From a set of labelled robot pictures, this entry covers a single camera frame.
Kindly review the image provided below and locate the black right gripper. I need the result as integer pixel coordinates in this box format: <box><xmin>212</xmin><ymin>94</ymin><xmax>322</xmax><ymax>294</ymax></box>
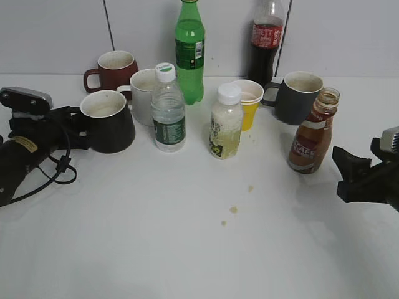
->
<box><xmin>332</xmin><ymin>146</ymin><xmax>398</xmax><ymax>204</ymax></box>

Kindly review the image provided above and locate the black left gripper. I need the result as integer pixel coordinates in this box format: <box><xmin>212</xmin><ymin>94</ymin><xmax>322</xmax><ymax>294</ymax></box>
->
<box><xmin>8</xmin><ymin>106</ymin><xmax>90</xmax><ymax>151</ymax></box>

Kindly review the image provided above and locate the brown coffee bottle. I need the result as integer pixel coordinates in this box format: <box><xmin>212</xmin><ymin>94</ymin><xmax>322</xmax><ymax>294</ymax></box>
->
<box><xmin>288</xmin><ymin>88</ymin><xmax>340</xmax><ymax>174</ymax></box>

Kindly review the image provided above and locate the black ceramic mug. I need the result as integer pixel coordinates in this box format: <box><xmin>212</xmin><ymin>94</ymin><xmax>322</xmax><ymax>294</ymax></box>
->
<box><xmin>79</xmin><ymin>90</ymin><xmax>135</xmax><ymax>154</ymax></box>

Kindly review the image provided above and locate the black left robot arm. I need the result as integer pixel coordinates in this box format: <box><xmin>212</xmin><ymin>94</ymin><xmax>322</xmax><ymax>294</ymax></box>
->
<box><xmin>1</xmin><ymin>106</ymin><xmax>90</xmax><ymax>206</ymax></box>

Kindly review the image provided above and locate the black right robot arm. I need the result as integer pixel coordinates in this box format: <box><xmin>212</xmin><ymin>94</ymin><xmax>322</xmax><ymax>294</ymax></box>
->
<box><xmin>332</xmin><ymin>146</ymin><xmax>398</xmax><ymax>210</ymax></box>

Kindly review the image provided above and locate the yellow paper cup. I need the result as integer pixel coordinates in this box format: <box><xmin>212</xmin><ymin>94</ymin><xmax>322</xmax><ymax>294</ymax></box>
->
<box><xmin>233</xmin><ymin>79</ymin><xmax>264</xmax><ymax>131</ymax></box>

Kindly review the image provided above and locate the dark red ceramic mug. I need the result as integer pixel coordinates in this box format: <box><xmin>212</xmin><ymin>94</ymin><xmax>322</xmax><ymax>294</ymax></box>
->
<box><xmin>84</xmin><ymin>50</ymin><xmax>138</xmax><ymax>93</ymax></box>

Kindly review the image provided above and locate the grey ceramic mug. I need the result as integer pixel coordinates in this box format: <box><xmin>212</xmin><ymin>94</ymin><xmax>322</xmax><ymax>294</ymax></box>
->
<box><xmin>261</xmin><ymin>71</ymin><xmax>324</xmax><ymax>125</ymax></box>

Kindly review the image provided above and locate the white ceramic mug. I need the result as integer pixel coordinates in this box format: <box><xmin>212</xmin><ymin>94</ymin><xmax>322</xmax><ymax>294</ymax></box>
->
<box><xmin>117</xmin><ymin>69</ymin><xmax>156</xmax><ymax>126</ymax></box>

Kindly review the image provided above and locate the clear water bottle green label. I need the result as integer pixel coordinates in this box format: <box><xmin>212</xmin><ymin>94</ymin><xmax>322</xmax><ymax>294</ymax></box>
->
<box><xmin>151</xmin><ymin>62</ymin><xmax>186</xmax><ymax>153</ymax></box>

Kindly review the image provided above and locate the milky drink bottle white cap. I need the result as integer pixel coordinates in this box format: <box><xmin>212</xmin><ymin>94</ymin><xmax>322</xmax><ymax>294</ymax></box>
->
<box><xmin>209</xmin><ymin>83</ymin><xmax>244</xmax><ymax>160</ymax></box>

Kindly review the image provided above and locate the cola bottle red label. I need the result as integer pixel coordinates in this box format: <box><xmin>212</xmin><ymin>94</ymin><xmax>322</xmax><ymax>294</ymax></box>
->
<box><xmin>248</xmin><ymin>1</ymin><xmax>285</xmax><ymax>86</ymax></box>

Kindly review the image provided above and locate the green soda bottle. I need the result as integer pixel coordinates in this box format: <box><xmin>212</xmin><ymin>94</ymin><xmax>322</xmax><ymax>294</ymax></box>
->
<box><xmin>175</xmin><ymin>1</ymin><xmax>205</xmax><ymax>105</ymax></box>

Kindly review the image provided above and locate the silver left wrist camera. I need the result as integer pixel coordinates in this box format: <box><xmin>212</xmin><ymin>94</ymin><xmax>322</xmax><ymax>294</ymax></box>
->
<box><xmin>1</xmin><ymin>87</ymin><xmax>53</xmax><ymax>121</ymax></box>

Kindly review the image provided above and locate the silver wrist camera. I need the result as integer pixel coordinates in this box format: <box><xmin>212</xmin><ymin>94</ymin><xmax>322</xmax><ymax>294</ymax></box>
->
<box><xmin>370</xmin><ymin>127</ymin><xmax>398</xmax><ymax>163</ymax></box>
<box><xmin>1</xmin><ymin>87</ymin><xmax>53</xmax><ymax>121</ymax></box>

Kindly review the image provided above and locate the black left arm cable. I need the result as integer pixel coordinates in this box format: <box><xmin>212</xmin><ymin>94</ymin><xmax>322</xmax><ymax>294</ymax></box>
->
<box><xmin>6</xmin><ymin>120</ymin><xmax>78</xmax><ymax>205</ymax></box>

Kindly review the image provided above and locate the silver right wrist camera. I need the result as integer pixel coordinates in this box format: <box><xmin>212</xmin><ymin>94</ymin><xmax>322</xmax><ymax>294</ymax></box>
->
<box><xmin>370</xmin><ymin>127</ymin><xmax>398</xmax><ymax>163</ymax></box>

